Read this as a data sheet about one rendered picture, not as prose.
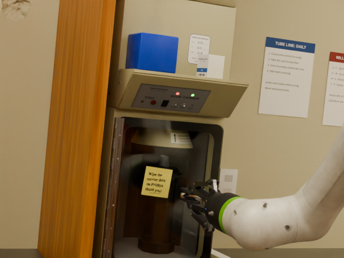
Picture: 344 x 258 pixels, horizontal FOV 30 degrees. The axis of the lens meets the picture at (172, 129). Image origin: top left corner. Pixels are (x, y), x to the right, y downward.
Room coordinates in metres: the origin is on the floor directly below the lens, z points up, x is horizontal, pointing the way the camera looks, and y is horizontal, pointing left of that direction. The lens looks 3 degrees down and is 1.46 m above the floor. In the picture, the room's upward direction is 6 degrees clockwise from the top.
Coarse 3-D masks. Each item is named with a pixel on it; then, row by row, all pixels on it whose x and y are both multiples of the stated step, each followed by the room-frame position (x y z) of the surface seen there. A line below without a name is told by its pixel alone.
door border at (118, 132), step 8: (120, 120) 1.64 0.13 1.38; (120, 128) 1.64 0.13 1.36; (120, 136) 1.64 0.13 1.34; (120, 144) 1.64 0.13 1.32; (112, 152) 1.63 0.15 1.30; (120, 152) 1.64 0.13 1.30; (112, 168) 1.63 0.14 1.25; (112, 176) 1.63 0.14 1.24; (112, 184) 1.63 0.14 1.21; (112, 192) 1.64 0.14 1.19; (112, 200) 1.64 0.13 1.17; (112, 208) 1.64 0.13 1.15; (112, 216) 1.64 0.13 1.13; (112, 224) 1.64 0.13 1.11; (104, 232) 1.63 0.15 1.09; (112, 232) 1.64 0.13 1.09; (112, 240) 1.64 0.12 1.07; (104, 256) 1.63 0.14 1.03
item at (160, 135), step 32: (128, 128) 1.65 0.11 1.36; (160, 128) 1.68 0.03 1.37; (192, 128) 1.71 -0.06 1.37; (128, 160) 1.65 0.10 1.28; (160, 160) 1.68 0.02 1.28; (192, 160) 1.72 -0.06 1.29; (128, 192) 1.65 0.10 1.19; (128, 224) 1.66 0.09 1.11; (160, 224) 1.69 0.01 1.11; (192, 224) 1.73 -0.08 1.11; (128, 256) 1.66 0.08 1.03; (160, 256) 1.69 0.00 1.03; (192, 256) 1.73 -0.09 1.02
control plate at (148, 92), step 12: (144, 84) 1.57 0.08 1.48; (144, 96) 1.61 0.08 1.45; (156, 96) 1.61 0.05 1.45; (168, 96) 1.62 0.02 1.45; (180, 96) 1.63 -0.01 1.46; (204, 96) 1.65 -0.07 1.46; (156, 108) 1.65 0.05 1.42; (168, 108) 1.66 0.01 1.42; (180, 108) 1.67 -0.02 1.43; (192, 108) 1.68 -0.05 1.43
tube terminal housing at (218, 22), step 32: (128, 0) 1.65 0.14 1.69; (160, 0) 1.68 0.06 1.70; (128, 32) 1.65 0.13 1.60; (160, 32) 1.68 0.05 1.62; (192, 32) 1.72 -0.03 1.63; (224, 32) 1.75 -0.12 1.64; (192, 64) 1.72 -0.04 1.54; (224, 64) 1.76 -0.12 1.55; (96, 224) 1.70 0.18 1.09; (96, 256) 1.67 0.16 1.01
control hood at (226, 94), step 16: (128, 80) 1.56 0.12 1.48; (144, 80) 1.56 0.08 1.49; (160, 80) 1.58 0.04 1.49; (176, 80) 1.59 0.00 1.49; (192, 80) 1.60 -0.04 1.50; (208, 80) 1.62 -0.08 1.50; (224, 80) 1.63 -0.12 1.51; (128, 96) 1.59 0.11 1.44; (208, 96) 1.66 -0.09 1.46; (224, 96) 1.67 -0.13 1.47; (240, 96) 1.68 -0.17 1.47; (176, 112) 1.68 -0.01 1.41; (208, 112) 1.71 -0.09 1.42; (224, 112) 1.72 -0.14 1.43
